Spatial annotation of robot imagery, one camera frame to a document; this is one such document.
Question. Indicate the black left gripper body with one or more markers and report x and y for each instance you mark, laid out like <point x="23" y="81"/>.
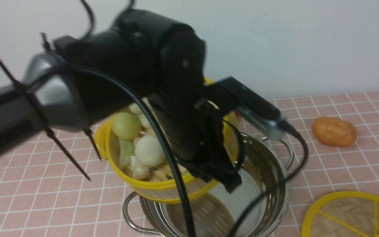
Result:
<point x="194" y="130"/>

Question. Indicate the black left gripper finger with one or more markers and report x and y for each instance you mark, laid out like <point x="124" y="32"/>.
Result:
<point x="229" y="176"/>

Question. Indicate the yellow rimmed bamboo steamer basket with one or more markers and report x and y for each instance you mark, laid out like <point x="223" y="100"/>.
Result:
<point x="156" y="189"/>

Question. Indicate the yellow rimmed woven steamer lid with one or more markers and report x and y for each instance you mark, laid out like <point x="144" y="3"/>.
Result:
<point x="343" y="214"/>

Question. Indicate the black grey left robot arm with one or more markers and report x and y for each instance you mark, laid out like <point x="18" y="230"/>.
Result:
<point x="143" y="54"/>

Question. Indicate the stainless steel pot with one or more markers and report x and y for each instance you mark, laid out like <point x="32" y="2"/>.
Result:
<point x="215" y="212"/>

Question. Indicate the white round bun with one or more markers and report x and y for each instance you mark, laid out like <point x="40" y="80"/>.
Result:
<point x="136" y="110"/>
<point x="149" y="151"/>

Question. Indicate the white dumpling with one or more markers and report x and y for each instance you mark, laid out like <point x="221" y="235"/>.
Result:
<point x="139" y="171"/>

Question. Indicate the pale green round bun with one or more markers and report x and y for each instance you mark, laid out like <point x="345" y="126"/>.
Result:
<point x="126" y="126"/>

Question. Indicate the green dumpling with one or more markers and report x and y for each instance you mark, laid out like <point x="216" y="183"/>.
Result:
<point x="126" y="152"/>

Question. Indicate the orange brown plastic potato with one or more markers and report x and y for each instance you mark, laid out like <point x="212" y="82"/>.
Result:
<point x="334" y="131"/>

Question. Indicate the pink checkered tablecloth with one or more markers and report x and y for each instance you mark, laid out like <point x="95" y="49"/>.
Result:
<point x="43" y="195"/>

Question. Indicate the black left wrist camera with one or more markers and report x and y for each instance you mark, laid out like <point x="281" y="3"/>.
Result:
<point x="231" y="95"/>

